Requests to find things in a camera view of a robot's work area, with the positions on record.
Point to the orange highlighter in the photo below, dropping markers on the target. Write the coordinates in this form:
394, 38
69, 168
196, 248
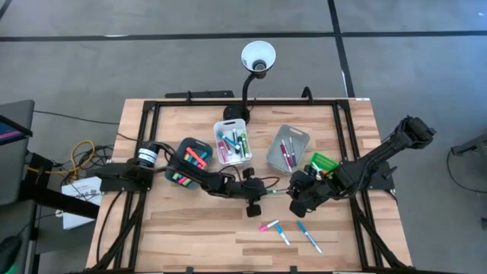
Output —
196, 156

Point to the teal plastic bin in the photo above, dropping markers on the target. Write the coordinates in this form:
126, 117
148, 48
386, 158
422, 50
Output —
179, 146

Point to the teal Expo marker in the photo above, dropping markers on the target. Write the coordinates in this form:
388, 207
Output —
228, 141

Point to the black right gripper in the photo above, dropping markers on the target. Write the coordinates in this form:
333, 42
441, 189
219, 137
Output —
316, 186

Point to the black computer mouse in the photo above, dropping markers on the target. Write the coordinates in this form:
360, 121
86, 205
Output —
9, 251

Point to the blue Expo marker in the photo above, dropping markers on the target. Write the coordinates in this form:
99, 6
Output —
235, 135

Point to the dark green Expo marker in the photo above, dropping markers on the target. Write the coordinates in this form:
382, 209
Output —
242, 150

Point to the grey desk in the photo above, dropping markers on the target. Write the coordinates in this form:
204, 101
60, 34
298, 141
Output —
15, 171

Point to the grey plastic bin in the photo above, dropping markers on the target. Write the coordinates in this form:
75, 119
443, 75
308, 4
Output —
274, 156

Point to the thin green marker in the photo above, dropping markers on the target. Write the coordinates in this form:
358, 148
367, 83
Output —
279, 190

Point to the pink Expo marker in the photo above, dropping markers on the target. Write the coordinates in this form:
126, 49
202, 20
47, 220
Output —
222, 152

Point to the long magenta cap marker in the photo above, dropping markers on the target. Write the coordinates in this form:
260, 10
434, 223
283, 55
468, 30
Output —
286, 154

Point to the black stand foot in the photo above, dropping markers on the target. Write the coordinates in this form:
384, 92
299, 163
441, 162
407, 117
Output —
472, 146

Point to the white plastic bin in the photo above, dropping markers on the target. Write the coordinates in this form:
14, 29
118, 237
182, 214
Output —
236, 160

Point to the green plastic basket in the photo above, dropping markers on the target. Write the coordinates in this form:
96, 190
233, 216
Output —
325, 161

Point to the teal highlighter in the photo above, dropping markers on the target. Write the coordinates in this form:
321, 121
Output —
193, 163
204, 155

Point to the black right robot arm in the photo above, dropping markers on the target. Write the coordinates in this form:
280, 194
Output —
380, 152

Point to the black desk leg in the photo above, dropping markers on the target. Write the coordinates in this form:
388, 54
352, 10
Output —
57, 199

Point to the dark tablet screen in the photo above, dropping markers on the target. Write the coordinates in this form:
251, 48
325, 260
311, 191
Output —
11, 133

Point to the purple dry-erase marker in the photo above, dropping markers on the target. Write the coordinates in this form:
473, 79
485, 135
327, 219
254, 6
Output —
292, 152

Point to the black aluminium table frame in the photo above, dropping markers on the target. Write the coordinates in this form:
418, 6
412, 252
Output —
266, 102

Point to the white paper sheet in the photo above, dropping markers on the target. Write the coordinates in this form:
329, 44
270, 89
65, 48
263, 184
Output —
80, 184

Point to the pink highlighter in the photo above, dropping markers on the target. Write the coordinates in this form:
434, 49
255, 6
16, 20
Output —
182, 179

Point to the black flat bar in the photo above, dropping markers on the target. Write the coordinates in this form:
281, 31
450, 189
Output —
205, 94

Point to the pink cap white marker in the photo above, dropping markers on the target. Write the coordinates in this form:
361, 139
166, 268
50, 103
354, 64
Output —
268, 225

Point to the light green Expo marker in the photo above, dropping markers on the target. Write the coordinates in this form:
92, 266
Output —
247, 144

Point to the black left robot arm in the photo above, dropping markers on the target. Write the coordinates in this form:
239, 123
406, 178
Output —
198, 175

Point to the teal cap white marker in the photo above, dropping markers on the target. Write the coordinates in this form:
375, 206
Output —
281, 234

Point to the lime green highlighter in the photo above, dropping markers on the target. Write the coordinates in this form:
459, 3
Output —
186, 156
175, 176

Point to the thin blue marker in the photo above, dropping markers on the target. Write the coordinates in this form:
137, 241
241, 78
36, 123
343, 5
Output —
309, 236

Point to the black gooseneck desk lamp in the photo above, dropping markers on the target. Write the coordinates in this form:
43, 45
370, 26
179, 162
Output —
236, 114

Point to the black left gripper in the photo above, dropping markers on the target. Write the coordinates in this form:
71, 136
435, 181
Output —
249, 189

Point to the black table clamp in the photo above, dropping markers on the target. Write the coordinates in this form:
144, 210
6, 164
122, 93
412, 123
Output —
304, 92
189, 270
188, 99
293, 270

